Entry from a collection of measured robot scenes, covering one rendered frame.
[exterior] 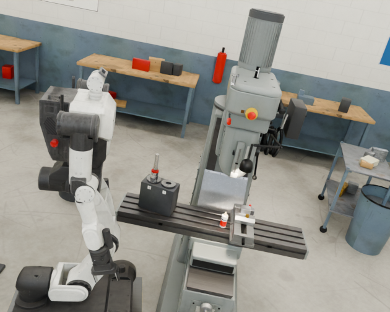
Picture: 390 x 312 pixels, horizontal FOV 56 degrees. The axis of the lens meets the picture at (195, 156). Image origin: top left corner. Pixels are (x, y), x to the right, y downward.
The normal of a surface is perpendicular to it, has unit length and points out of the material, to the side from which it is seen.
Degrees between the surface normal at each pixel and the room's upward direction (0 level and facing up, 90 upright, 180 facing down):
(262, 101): 90
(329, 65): 90
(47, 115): 90
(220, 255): 0
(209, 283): 0
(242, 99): 90
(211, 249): 0
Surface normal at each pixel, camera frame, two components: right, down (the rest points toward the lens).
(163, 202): -0.30, 0.37
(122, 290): 0.18, -0.89
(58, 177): 0.12, 0.45
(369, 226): -0.62, 0.30
